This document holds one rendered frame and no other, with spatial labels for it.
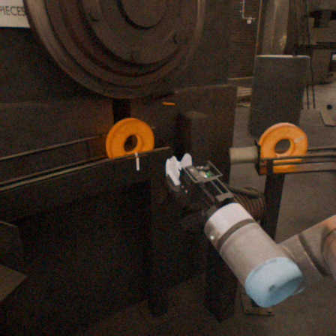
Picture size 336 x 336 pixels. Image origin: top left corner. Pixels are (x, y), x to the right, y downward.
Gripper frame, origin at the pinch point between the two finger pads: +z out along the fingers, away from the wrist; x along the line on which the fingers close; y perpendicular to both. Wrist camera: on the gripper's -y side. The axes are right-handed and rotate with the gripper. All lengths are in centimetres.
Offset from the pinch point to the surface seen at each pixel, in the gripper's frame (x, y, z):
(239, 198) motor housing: -31.8, -23.3, 0.4
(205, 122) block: -24.3, -3.0, 19.2
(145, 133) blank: -3.8, -5.1, 21.8
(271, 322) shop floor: -43, -69, -28
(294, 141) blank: -46.9, -2.2, 0.2
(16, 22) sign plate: 26, 21, 41
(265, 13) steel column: -345, -31, 311
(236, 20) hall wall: -581, -120, 626
